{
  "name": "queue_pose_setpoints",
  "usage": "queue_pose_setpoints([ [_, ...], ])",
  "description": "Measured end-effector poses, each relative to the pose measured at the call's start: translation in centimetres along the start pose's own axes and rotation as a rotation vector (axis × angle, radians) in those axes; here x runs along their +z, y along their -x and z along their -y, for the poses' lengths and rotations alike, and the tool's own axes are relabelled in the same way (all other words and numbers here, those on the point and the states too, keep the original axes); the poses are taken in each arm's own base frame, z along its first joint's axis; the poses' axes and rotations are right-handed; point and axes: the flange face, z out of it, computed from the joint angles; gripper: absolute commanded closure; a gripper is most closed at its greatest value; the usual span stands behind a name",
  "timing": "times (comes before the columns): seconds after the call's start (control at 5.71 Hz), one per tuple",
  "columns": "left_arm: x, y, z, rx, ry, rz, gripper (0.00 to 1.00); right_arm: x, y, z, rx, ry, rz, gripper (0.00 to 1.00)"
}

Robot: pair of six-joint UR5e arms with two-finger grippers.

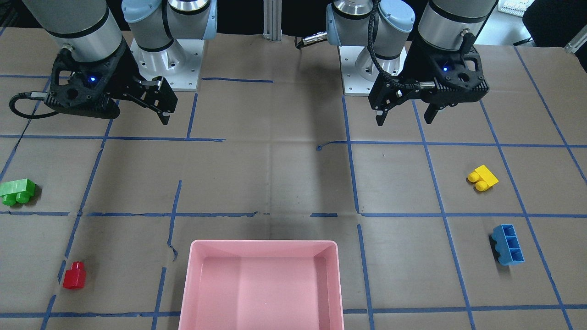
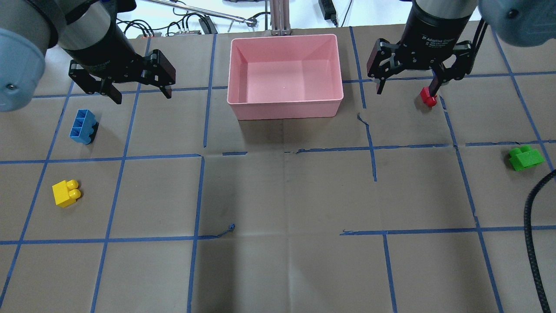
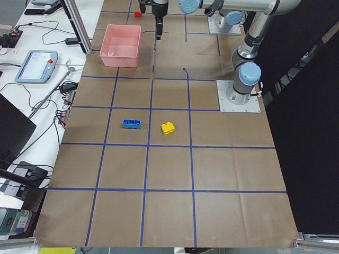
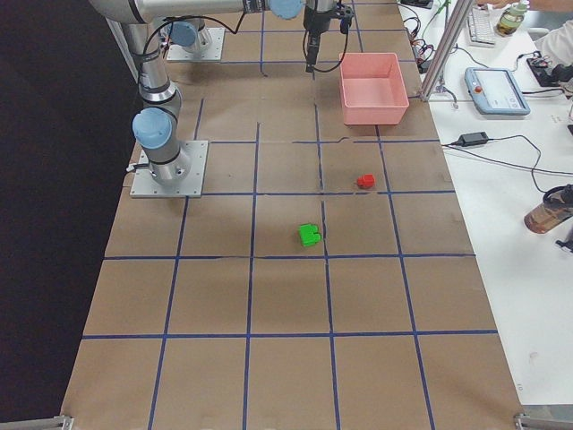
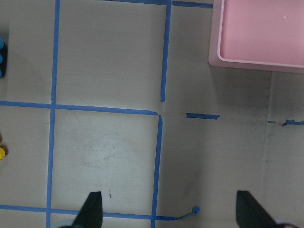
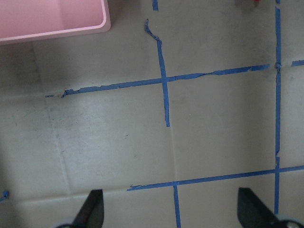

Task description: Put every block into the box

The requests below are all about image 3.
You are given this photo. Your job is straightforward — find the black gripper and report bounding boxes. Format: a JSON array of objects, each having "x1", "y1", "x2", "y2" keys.
[{"x1": 138, "y1": 0, "x2": 169, "y2": 40}]

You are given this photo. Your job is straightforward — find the blue toy block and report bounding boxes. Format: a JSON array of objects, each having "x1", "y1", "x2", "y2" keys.
[{"x1": 122, "y1": 119, "x2": 141, "y2": 130}]

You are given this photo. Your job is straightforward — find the yellow toy block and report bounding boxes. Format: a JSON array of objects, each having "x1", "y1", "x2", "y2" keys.
[{"x1": 161, "y1": 121, "x2": 175, "y2": 135}]

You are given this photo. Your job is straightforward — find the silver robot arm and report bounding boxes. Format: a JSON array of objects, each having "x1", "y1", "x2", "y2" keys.
[
  {"x1": 178, "y1": 0, "x2": 300, "y2": 105},
  {"x1": 138, "y1": 1, "x2": 243, "y2": 40}
]

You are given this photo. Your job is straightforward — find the pink plastic box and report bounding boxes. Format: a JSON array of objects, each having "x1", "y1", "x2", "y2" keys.
[{"x1": 100, "y1": 24, "x2": 141, "y2": 68}]

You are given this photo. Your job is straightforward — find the black power adapter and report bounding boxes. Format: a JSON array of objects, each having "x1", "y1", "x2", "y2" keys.
[{"x1": 65, "y1": 38, "x2": 78, "y2": 45}]

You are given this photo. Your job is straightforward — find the teach pendant tablet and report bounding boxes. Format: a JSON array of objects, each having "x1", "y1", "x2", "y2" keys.
[{"x1": 15, "y1": 50, "x2": 58, "y2": 84}]

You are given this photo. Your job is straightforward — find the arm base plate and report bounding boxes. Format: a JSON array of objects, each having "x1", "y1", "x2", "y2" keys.
[
  {"x1": 216, "y1": 80, "x2": 261, "y2": 113},
  {"x1": 208, "y1": 14, "x2": 242, "y2": 36}
]

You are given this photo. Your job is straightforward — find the aluminium frame post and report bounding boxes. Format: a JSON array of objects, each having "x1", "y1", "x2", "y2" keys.
[{"x1": 60, "y1": 0, "x2": 92, "y2": 56}]

